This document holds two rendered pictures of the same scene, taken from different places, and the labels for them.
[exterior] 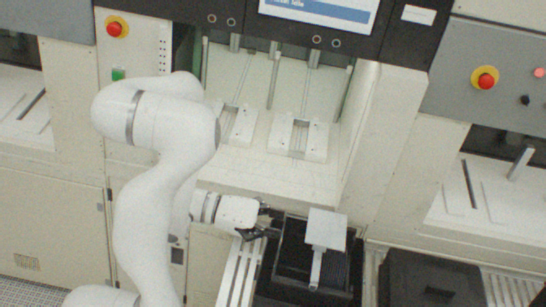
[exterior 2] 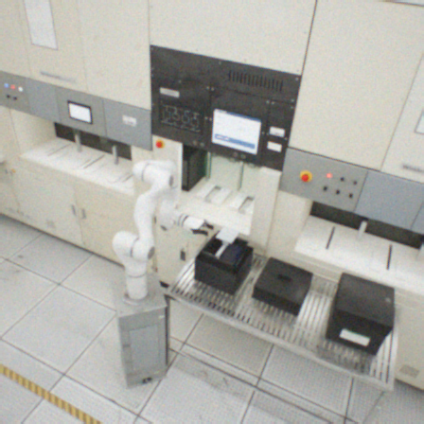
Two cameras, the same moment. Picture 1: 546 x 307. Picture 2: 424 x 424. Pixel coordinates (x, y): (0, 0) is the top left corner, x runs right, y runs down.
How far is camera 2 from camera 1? 1.15 m
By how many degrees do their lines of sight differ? 17
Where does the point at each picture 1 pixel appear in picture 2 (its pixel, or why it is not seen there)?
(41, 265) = not seen: hidden behind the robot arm
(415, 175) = (285, 222)
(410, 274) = (274, 269)
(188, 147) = (159, 183)
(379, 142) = (262, 203)
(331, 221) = (231, 232)
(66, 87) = not seen: hidden behind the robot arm
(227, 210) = (188, 220)
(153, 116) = (150, 171)
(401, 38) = (269, 156)
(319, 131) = not seen: hidden behind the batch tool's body
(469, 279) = (304, 276)
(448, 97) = (292, 184)
